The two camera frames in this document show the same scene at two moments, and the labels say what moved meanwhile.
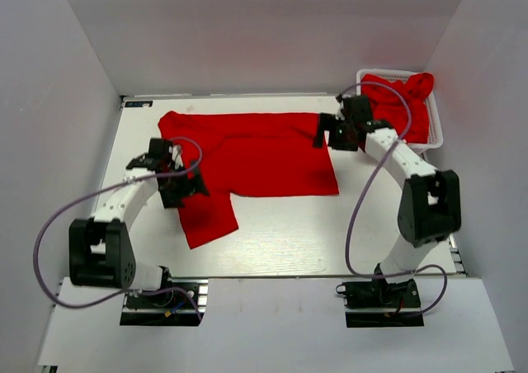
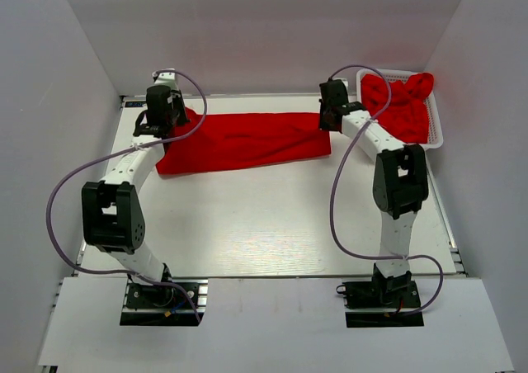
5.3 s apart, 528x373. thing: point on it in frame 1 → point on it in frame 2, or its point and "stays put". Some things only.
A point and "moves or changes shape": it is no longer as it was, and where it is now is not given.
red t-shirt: x=270 y=154 moves or changes shape
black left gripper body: x=181 y=187 → x=177 y=111
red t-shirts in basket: x=401 y=104 stays put
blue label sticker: x=139 y=104 stays put
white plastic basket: x=435 y=132 stays put
